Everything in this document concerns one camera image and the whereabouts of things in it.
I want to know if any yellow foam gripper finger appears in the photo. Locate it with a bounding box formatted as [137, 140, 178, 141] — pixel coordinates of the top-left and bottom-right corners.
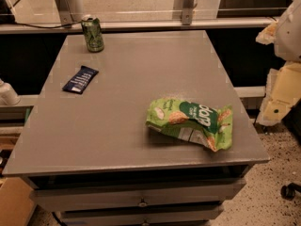
[255, 22, 277, 45]
[256, 62, 301, 126]

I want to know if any green rice chip bag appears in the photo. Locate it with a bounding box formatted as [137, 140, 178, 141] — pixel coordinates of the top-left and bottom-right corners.
[146, 98, 233, 152]

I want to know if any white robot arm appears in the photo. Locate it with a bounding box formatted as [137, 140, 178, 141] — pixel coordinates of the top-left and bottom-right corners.
[256, 0, 301, 126]

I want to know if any blue rxbar blueberry wrapper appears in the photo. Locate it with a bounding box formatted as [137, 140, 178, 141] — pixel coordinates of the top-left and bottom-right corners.
[62, 66, 99, 94]

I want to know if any black chair caster wheel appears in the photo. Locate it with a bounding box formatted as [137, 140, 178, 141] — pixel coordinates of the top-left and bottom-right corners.
[280, 183, 301, 201]

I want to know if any upper grey drawer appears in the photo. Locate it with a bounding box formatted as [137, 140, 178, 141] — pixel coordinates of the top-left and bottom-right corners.
[30, 178, 246, 212]

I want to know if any grey drawer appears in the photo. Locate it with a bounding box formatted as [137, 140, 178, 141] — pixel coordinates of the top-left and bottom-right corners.
[61, 203, 223, 226]
[30, 178, 246, 212]

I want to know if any lower grey drawer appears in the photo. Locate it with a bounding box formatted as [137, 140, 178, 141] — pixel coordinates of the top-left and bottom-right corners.
[61, 203, 223, 226]

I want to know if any green soda can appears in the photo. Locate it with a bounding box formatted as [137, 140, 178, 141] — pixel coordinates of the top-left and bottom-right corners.
[81, 15, 104, 53]

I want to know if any grey drawer cabinet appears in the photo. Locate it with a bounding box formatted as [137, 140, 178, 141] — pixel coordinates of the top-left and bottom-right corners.
[2, 30, 271, 226]

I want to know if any white pipe fitting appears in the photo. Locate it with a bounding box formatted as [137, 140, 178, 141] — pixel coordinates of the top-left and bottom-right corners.
[0, 79, 21, 105]

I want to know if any cardboard box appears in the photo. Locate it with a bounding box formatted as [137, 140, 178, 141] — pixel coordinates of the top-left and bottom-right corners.
[0, 178, 36, 226]

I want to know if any metal window frame post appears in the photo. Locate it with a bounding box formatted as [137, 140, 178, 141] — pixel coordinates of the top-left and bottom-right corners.
[172, 0, 198, 25]

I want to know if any metal angled bracket post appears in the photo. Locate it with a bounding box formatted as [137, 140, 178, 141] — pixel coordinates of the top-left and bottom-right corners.
[55, 0, 84, 27]

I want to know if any black cable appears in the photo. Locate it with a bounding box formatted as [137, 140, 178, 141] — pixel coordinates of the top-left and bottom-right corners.
[12, 20, 83, 30]

